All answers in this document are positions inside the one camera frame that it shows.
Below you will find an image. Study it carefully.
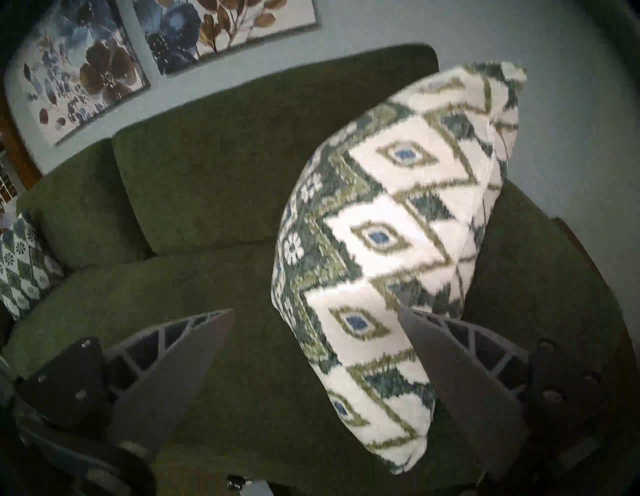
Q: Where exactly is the green white patterned throw pillow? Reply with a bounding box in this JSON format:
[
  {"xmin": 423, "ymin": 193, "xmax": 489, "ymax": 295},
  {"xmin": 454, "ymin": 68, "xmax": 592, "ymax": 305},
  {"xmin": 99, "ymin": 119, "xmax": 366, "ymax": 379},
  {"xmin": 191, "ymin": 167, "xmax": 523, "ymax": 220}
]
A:
[
  {"xmin": 271, "ymin": 61, "xmax": 527, "ymax": 475},
  {"xmin": 0, "ymin": 211, "xmax": 66, "ymax": 321}
]

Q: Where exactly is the floral wall painting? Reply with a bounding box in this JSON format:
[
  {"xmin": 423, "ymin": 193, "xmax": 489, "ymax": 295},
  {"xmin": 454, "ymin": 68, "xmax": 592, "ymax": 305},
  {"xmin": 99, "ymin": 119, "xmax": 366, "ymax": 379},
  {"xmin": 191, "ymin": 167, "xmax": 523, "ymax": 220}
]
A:
[
  {"xmin": 131, "ymin": 0, "xmax": 318, "ymax": 77},
  {"xmin": 4, "ymin": 0, "xmax": 151, "ymax": 147}
]

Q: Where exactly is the brown wooden door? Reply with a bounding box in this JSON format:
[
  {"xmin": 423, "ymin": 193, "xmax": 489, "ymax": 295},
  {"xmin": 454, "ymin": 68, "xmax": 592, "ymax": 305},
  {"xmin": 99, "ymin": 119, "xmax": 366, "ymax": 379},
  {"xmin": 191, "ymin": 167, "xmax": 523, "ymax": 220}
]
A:
[{"xmin": 0, "ymin": 95, "xmax": 43, "ymax": 201}]

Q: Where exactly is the left floral wall painting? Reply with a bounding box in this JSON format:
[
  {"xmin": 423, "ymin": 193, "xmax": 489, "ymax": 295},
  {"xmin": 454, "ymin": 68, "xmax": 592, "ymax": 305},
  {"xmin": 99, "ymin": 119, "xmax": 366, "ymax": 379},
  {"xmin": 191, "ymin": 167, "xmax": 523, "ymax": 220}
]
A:
[{"xmin": 4, "ymin": 0, "xmax": 151, "ymax": 147}]

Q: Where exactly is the wide green sofa back cushion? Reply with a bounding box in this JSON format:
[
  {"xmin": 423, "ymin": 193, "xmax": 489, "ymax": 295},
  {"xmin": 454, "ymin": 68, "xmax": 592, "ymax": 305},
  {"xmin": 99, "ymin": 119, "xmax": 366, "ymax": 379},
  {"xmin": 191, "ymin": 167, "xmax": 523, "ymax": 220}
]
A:
[{"xmin": 111, "ymin": 44, "xmax": 440, "ymax": 256}]

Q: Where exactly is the right floral wall painting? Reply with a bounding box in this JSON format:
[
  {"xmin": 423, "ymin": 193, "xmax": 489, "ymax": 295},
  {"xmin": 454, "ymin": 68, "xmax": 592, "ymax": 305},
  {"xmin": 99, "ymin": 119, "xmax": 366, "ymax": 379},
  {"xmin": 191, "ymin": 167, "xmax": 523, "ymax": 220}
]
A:
[{"xmin": 131, "ymin": 0, "xmax": 318, "ymax": 77}]

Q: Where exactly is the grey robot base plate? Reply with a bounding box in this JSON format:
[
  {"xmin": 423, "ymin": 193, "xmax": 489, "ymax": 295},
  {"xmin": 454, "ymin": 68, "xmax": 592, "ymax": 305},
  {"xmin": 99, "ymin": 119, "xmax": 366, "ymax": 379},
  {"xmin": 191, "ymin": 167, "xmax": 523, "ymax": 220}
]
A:
[{"xmin": 227, "ymin": 475, "xmax": 277, "ymax": 496}]

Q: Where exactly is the green fabric sofa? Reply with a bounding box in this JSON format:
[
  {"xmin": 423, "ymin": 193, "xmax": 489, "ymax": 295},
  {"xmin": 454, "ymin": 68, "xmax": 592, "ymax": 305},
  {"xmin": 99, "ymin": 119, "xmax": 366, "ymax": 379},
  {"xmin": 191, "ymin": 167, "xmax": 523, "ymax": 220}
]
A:
[{"xmin": 0, "ymin": 44, "xmax": 633, "ymax": 496}]

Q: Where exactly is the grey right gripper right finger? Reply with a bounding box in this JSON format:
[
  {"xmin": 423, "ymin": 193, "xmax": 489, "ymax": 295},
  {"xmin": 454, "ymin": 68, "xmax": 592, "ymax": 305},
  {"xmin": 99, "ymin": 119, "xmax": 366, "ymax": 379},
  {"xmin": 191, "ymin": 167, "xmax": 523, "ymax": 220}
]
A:
[{"xmin": 397, "ymin": 307, "xmax": 607, "ymax": 482}]

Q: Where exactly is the narrow green sofa back cushion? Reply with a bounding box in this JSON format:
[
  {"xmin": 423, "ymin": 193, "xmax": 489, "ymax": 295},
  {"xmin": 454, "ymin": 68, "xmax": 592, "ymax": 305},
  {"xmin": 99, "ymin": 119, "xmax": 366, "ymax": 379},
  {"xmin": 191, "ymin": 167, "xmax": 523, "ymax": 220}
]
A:
[{"xmin": 17, "ymin": 139, "xmax": 153, "ymax": 271}]

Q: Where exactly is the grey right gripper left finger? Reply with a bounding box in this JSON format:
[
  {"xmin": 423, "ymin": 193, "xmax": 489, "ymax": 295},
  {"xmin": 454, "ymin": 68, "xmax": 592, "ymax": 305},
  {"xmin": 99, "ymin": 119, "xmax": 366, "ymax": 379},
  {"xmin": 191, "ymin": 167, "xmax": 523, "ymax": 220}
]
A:
[{"xmin": 16, "ymin": 308, "xmax": 236, "ymax": 457}]

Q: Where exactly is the green sofa armrest cushion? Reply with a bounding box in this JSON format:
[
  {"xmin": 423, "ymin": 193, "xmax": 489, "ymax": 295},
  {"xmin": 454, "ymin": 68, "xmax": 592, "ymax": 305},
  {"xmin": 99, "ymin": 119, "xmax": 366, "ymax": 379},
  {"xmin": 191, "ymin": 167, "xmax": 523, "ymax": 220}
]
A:
[{"xmin": 462, "ymin": 177, "xmax": 626, "ymax": 401}]

